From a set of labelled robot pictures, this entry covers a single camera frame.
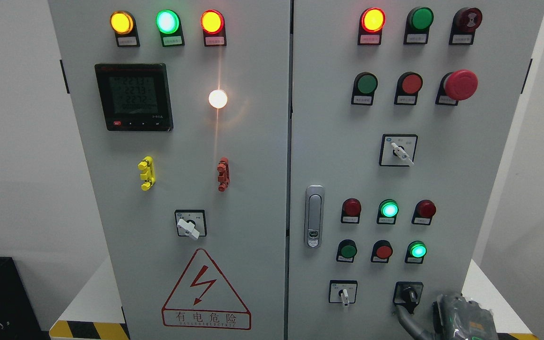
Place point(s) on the white selector switch left door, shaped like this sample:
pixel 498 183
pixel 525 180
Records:
pixel 191 223

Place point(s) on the green unlit indicator top right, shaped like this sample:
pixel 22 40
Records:
pixel 417 26

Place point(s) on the green lit indicator middle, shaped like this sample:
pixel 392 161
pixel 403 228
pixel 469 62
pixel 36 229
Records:
pixel 387 212

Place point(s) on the red electrical hazard warning sticker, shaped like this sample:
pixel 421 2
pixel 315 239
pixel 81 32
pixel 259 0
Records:
pixel 204 298

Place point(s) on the yellow indicator light top left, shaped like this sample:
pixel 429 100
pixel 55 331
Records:
pixel 124 26

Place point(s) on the dark red indicator left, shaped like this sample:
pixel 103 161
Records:
pixel 351 210

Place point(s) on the dark red buzzer alarm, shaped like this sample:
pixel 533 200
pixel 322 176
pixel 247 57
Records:
pixel 464 25

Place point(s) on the silver door lock handle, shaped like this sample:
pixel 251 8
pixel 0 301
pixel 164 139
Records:
pixel 313 224

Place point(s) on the red lit indicator right door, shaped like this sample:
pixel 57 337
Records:
pixel 371 25

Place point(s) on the red emergency stop mushroom button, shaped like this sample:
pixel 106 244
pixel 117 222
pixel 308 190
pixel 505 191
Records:
pixel 456 86

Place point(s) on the white selector switch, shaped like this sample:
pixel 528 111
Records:
pixel 398 150
pixel 342 292

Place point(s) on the green push button upper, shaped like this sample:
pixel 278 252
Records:
pixel 364 87

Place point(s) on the grey electrical cabinet left door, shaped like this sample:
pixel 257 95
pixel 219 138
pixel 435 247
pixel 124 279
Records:
pixel 246 224

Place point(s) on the red push button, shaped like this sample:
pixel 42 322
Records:
pixel 408 86
pixel 381 252

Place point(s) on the red terminal connector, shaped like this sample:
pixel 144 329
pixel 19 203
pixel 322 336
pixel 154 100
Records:
pixel 223 174

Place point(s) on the black digital power meter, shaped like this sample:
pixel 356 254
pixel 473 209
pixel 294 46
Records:
pixel 135 97

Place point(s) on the green push button lower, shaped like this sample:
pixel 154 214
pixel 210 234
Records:
pixel 346 251

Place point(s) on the grey electrical cabinet right door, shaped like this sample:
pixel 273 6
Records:
pixel 337 145

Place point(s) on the red push button upper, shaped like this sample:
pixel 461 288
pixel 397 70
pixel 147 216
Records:
pixel 408 86

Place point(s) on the dark red indicator right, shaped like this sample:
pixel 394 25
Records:
pixel 424 213

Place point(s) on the green push button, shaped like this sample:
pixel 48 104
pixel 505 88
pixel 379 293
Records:
pixel 364 87
pixel 346 251

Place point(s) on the yellow terminal connector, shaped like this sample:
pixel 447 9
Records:
pixel 147 175

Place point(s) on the white lit indicator light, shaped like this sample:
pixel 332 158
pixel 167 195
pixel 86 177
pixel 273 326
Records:
pixel 218 99

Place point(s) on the red push button lower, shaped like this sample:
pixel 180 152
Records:
pixel 381 252

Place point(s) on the green lit button lower right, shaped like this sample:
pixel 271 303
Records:
pixel 415 253

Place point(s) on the white selector switch upper right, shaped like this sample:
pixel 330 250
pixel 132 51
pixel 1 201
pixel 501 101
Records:
pixel 398 150

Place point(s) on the grey electrical cabinet door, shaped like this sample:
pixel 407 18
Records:
pixel 246 224
pixel 337 145

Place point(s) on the red-orange indicator light left door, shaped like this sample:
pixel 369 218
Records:
pixel 213 25

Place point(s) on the black rotary knob switch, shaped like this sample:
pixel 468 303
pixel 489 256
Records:
pixel 408 295

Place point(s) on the white selector switch lower right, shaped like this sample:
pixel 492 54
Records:
pixel 342 292

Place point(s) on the dark red indicator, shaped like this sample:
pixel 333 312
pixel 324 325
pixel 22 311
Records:
pixel 351 210
pixel 424 213

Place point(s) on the green lit indicator light top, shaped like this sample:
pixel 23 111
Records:
pixel 170 28

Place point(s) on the white platform with hazard stripes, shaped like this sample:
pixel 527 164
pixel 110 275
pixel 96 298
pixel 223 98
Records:
pixel 96 313

